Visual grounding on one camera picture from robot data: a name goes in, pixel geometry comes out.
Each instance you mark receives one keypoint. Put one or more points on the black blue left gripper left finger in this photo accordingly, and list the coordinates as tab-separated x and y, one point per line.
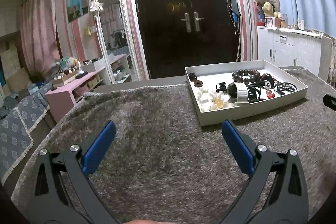
51	203

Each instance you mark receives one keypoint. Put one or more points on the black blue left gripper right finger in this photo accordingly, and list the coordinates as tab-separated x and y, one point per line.
276	189

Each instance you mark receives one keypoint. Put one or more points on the white strap gold wristwatch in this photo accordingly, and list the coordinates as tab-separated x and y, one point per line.
238	93

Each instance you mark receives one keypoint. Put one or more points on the white shallow jewelry tray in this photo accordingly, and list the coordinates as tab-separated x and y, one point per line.
213	74

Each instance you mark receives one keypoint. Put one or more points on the white sideboard cabinet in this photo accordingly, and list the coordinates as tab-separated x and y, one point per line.
286	47

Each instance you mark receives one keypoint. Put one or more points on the black claw hair clip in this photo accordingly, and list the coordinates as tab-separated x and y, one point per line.
254	93

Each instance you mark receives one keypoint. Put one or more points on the grey patterned blanket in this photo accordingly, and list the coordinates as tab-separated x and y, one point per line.
16	129

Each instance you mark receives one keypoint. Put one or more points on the pink low shelf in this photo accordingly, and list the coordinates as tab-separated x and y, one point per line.
64	98

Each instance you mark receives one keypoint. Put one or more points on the grey shaggy rug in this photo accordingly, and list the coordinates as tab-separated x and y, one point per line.
163	166

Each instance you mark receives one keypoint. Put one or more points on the black and jade pendant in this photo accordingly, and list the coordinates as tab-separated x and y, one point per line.
221	87

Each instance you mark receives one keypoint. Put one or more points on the plush toy on cabinet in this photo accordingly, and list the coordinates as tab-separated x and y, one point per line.
268	9

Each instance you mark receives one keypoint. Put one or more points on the white flower hair clip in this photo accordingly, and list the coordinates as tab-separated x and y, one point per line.
210	101

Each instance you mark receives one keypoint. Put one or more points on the brown teardrop stone pendant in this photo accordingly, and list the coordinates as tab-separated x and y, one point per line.
198	83

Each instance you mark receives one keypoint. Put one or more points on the blue bag on hook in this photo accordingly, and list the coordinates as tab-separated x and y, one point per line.
233	9

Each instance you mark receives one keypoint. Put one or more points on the dark carved bead charm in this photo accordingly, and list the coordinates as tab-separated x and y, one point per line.
192	77

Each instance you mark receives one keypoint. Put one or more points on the dark double door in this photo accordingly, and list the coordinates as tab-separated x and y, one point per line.
177	34

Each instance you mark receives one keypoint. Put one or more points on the white framed standing mirror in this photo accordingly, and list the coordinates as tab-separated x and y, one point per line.
115	40

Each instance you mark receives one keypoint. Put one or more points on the pink striped curtain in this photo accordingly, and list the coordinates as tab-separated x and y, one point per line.
37	21

